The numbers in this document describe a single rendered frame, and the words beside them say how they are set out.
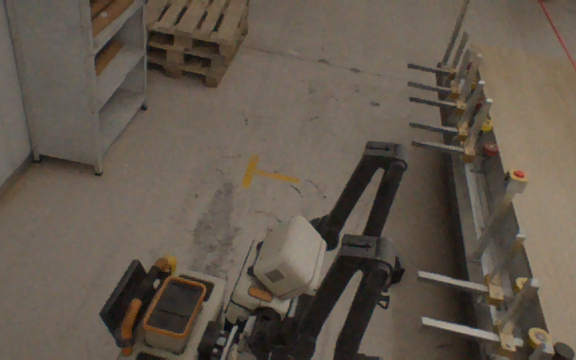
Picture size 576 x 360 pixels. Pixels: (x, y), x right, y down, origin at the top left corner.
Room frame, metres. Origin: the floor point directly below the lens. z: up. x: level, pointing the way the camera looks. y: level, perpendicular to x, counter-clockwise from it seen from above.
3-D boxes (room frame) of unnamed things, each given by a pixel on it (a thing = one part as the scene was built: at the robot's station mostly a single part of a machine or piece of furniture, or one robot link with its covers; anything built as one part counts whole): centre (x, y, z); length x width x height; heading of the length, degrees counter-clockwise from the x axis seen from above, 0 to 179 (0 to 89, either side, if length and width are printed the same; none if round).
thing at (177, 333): (1.23, 0.30, 0.87); 0.23 x 0.15 x 0.11; 174
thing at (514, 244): (1.72, -0.92, 0.90); 0.04 x 0.04 x 0.48; 89
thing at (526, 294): (1.47, -0.91, 0.89); 0.04 x 0.04 x 0.48; 89
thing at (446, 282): (1.68, -0.82, 0.82); 0.43 x 0.03 x 0.04; 89
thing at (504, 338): (1.45, -0.91, 0.83); 0.14 x 0.06 x 0.05; 179
